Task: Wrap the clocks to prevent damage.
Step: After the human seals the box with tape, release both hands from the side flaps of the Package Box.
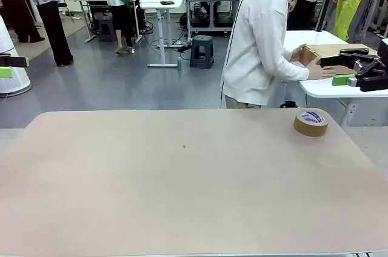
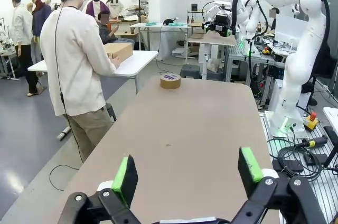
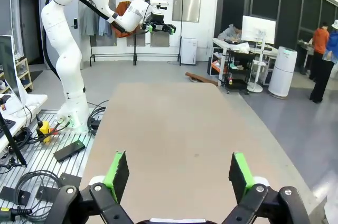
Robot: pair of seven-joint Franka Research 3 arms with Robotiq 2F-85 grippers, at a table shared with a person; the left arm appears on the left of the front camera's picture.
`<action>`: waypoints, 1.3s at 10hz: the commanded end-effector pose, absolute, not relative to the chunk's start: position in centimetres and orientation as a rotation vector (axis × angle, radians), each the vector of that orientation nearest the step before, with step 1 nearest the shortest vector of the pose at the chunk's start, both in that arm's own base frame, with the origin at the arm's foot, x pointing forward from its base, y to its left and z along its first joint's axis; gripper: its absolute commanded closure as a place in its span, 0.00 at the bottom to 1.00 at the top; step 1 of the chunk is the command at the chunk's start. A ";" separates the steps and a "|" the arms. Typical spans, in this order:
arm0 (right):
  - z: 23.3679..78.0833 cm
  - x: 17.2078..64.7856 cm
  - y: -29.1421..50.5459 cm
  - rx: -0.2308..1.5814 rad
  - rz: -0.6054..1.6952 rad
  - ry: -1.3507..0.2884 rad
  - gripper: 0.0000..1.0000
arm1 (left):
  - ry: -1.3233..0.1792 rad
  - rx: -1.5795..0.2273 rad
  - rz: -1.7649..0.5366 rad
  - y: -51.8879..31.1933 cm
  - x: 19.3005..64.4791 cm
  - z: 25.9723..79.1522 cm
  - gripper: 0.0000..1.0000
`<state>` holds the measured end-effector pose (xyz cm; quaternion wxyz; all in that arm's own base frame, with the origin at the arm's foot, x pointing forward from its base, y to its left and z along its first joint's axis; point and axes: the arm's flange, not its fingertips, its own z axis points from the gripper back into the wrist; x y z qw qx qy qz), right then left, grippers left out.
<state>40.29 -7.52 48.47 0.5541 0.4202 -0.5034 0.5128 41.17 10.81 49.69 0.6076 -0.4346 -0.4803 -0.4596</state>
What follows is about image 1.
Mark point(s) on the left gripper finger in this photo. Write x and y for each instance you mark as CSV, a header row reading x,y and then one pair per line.
x,y
5,72
13,62

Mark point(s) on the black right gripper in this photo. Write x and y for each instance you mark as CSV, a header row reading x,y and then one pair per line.
x,y
383,49

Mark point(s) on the brown cardboard box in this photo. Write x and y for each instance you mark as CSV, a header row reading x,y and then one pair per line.
x,y
309,55

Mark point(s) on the person's right forearm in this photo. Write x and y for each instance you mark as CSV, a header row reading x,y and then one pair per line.
x,y
288,70

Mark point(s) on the person's left forearm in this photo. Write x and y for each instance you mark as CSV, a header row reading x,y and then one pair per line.
x,y
288,54

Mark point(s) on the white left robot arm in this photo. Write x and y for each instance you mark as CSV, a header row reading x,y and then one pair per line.
x,y
9,66

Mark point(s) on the person's right hand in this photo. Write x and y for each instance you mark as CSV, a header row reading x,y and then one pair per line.
x,y
322,72

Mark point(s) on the person's left hand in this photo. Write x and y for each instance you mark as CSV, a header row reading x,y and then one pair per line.
x,y
297,54

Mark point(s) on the white side table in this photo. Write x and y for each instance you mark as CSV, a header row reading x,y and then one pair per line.
x,y
327,88

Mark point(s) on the person in yellow-green trousers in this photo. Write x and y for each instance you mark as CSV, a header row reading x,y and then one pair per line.
x,y
345,14

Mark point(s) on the person in orange top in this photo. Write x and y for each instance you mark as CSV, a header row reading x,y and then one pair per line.
x,y
15,2

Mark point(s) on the person in blue shirt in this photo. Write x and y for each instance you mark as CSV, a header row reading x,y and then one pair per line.
x,y
51,11

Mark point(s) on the brown packing tape roll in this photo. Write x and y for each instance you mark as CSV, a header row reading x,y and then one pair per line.
x,y
310,125

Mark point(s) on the small dark stool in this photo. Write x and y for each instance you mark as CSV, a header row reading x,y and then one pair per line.
x,y
105,29

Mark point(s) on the person in white cardigan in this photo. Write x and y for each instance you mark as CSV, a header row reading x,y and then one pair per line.
x,y
257,42

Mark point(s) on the person in green top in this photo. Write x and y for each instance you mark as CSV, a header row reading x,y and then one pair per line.
x,y
119,2

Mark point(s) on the grey plastic stool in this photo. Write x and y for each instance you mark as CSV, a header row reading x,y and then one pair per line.
x,y
201,51

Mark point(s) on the white standing desk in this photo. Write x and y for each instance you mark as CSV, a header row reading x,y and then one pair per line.
x,y
162,5

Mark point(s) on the grey workbench with robots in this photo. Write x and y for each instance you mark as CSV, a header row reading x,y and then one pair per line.
x,y
209,5

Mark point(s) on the green bottle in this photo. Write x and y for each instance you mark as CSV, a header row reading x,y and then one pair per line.
x,y
179,63

